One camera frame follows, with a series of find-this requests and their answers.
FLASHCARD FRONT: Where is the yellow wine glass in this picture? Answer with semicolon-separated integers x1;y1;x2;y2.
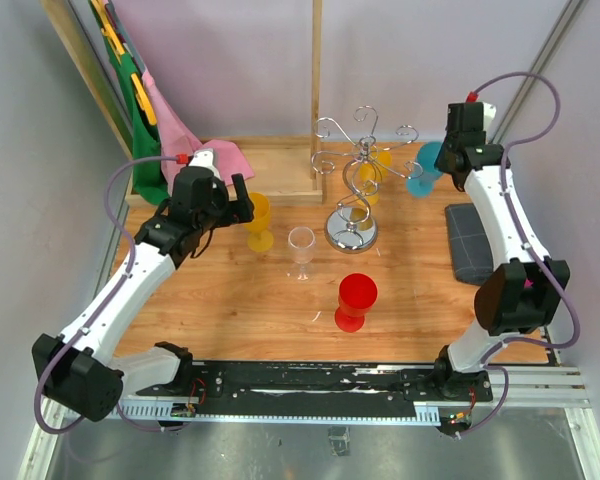
350;151;392;231
245;192;274;253

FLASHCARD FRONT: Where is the blue plastic wine glass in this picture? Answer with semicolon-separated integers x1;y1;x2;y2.
406;142;443;198

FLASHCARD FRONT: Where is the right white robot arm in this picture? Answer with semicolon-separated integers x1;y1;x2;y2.
432;100;570;401

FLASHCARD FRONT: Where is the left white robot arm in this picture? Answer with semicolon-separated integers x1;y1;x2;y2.
32;166;254;422

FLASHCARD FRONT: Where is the clear wine glass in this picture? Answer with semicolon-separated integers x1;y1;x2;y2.
287;226;316;281

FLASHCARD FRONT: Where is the chrome wine glass rack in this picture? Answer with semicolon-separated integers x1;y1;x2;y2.
311;105;424;254

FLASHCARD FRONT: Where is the red plastic wine glass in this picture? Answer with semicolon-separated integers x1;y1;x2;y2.
334;273;378;333

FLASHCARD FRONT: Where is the pink garment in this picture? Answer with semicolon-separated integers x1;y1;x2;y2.
142;70;255;185

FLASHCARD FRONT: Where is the yellow clothes hanger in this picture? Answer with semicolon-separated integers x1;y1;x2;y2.
90;0;157;126

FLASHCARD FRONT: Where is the grey folded cloth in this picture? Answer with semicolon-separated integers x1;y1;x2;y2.
444;203;494;287

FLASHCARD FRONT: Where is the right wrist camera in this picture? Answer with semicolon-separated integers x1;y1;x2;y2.
466;91;497;132

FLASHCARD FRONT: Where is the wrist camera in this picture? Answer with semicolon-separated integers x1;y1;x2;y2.
188;148;222;180
466;91;497;132

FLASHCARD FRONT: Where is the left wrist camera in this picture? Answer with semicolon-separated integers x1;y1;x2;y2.
188;148;222;180

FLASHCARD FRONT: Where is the wooden clothes rack frame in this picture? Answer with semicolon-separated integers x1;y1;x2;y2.
41;1;324;206

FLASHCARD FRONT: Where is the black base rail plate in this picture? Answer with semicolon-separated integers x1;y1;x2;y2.
120;360;493;426

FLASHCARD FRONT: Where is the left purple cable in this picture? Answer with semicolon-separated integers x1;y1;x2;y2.
33;152;189;434

